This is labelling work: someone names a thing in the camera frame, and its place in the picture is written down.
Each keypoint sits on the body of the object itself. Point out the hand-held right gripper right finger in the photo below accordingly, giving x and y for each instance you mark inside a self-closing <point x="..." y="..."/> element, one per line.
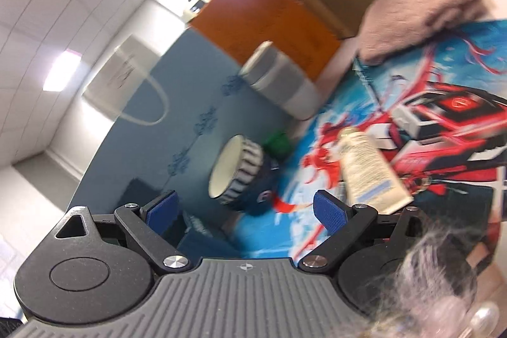
<point x="329" y="213"/>

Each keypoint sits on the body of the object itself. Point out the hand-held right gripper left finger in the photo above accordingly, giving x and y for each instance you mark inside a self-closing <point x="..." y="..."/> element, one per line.
<point x="163" y="208"/>

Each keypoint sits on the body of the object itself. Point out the dark blue jar white lid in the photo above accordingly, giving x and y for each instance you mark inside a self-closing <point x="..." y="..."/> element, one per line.
<point x="253" y="183"/>

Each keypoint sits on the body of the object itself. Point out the cream squeeze tube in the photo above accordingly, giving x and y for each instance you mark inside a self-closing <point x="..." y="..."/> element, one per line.
<point x="368" y="167"/>

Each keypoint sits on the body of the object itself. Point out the blue paper bag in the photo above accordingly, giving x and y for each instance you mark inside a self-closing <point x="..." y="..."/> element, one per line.
<point x="158" y="148"/>

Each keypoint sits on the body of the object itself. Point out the small green object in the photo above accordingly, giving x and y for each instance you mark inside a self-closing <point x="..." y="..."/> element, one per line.
<point x="278" y="144"/>

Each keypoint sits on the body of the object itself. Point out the fluffy hair accessory with pearl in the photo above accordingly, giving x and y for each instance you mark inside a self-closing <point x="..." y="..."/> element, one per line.
<point x="435" y="274"/>

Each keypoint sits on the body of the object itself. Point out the grey and white cylinder container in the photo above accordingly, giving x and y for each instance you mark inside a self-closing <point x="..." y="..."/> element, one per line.
<point x="283" y="80"/>

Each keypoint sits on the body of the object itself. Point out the red and blue printed mat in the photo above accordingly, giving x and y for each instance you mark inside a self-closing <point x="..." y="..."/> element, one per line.
<point x="447" y="124"/>

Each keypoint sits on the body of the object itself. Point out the ceiling light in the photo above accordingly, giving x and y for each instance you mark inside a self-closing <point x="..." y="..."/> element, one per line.
<point x="63" y="69"/>

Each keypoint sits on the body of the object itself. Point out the orange box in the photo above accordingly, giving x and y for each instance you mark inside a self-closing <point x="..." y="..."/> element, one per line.
<point x="265" y="25"/>

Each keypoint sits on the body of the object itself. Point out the pink towel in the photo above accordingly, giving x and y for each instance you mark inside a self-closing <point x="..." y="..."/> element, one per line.
<point x="420" y="13"/>

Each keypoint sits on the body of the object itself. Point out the white wall notice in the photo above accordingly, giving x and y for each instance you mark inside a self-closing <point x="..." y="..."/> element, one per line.
<point x="111" y="76"/>

